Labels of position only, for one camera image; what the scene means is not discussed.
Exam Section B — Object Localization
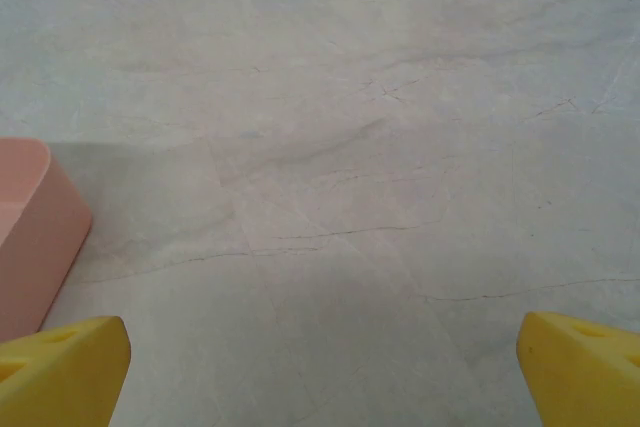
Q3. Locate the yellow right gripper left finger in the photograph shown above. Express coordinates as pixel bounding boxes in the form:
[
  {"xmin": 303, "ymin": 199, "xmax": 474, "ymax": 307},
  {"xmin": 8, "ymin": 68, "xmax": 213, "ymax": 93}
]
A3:
[{"xmin": 0, "ymin": 315, "xmax": 133, "ymax": 427}]

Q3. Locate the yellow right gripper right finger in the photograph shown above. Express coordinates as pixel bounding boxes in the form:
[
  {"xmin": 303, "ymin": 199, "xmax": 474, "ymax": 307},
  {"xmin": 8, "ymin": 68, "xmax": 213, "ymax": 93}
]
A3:
[{"xmin": 516, "ymin": 310, "xmax": 640, "ymax": 427}]

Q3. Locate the pink plastic tray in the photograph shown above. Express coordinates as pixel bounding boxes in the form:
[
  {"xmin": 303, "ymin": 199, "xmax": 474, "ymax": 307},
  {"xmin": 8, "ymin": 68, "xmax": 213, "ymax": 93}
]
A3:
[{"xmin": 0, "ymin": 136, "xmax": 94, "ymax": 346}]

